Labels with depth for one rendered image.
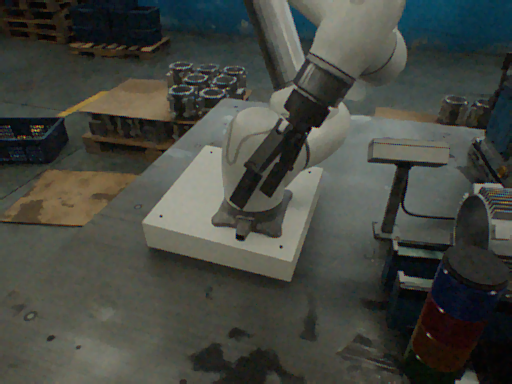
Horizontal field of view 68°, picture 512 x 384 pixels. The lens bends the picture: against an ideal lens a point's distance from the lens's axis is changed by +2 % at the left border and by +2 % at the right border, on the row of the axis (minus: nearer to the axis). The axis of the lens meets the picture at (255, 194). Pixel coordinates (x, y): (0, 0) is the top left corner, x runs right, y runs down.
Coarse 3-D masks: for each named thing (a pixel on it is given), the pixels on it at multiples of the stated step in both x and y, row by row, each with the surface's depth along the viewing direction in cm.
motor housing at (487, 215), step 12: (480, 192) 70; (492, 192) 67; (504, 192) 67; (468, 204) 76; (480, 204) 75; (492, 204) 65; (504, 204) 65; (456, 216) 79; (468, 216) 78; (480, 216) 77; (492, 216) 64; (504, 216) 64; (456, 228) 79; (468, 228) 79; (480, 228) 78; (456, 240) 79; (468, 240) 79; (480, 240) 78; (492, 240) 64; (492, 252) 64; (504, 252) 63
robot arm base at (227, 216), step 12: (288, 192) 103; (228, 204) 93; (216, 216) 95; (228, 216) 95; (240, 216) 92; (252, 216) 91; (264, 216) 92; (276, 216) 94; (240, 228) 90; (252, 228) 93; (264, 228) 92; (276, 228) 92; (240, 240) 90
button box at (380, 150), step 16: (368, 144) 95; (384, 144) 89; (400, 144) 88; (416, 144) 88; (432, 144) 87; (448, 144) 87; (368, 160) 94; (384, 160) 90; (400, 160) 88; (416, 160) 88; (432, 160) 87; (448, 160) 87
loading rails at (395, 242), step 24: (408, 240) 83; (384, 264) 89; (408, 264) 82; (432, 264) 81; (384, 288) 88; (408, 288) 72; (408, 312) 76; (504, 312) 72; (480, 336) 77; (504, 336) 75
